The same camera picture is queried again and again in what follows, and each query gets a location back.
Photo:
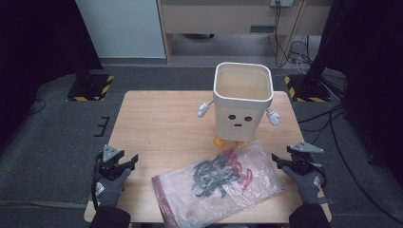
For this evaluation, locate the grey tape strip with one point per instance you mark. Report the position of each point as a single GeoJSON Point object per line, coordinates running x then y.
{"type": "Point", "coordinates": [85, 199]}
{"type": "Point", "coordinates": [327, 200]}

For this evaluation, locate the person's right hand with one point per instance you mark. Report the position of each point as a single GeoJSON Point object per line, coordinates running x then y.
{"type": "Point", "coordinates": [307, 188]}

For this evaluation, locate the person's left hand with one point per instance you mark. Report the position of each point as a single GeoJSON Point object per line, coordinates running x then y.
{"type": "Point", "coordinates": [109, 191]}

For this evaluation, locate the clear printed plastic trash bag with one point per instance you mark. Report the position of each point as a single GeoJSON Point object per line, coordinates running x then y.
{"type": "Point", "coordinates": [218, 190]}

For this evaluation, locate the white cabinet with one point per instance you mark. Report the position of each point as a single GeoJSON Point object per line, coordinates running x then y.
{"type": "Point", "coordinates": [123, 28]}

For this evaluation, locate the black curtain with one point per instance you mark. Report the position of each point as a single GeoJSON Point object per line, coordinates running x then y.
{"type": "Point", "coordinates": [370, 63]}
{"type": "Point", "coordinates": [34, 47]}

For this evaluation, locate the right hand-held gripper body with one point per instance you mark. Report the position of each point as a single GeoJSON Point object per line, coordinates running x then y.
{"type": "Point", "coordinates": [304, 148]}

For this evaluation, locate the black stand base striped edge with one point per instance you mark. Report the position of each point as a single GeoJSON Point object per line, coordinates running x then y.
{"type": "Point", "coordinates": [90, 87]}
{"type": "Point", "coordinates": [309, 91]}

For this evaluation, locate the cream trash can with face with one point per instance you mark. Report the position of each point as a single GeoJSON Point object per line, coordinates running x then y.
{"type": "Point", "coordinates": [237, 120]}

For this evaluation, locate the grey power socket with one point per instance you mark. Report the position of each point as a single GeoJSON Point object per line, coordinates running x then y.
{"type": "Point", "coordinates": [282, 2]}

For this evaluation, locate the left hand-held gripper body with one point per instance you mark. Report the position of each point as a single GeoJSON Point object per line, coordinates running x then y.
{"type": "Point", "coordinates": [109, 153]}

